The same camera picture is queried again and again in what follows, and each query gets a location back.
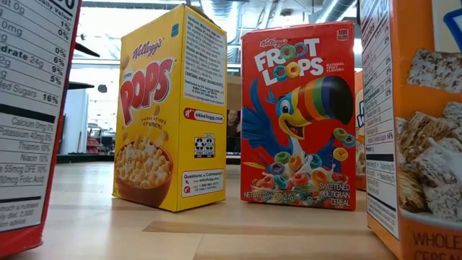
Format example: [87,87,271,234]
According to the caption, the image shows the red Froot Loops cereal box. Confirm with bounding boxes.
[240,20,358,212]
[0,0,83,258]

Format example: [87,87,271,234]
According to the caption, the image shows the tan cardboard panel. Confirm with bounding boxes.
[226,74,242,111]

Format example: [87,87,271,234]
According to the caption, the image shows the orange Mini-Wheats cereal box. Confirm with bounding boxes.
[354,70,367,191]
[359,0,462,260]

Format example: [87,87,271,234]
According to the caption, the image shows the black flat board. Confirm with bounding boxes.
[74,42,101,59]
[67,81,95,91]

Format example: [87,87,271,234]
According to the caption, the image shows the white cabinet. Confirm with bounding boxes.
[60,89,90,156]

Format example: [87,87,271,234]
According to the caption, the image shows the yellow Corn Pops cereal box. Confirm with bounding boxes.
[112,3,228,213]

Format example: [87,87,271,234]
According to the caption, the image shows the person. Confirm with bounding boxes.
[226,109,242,153]

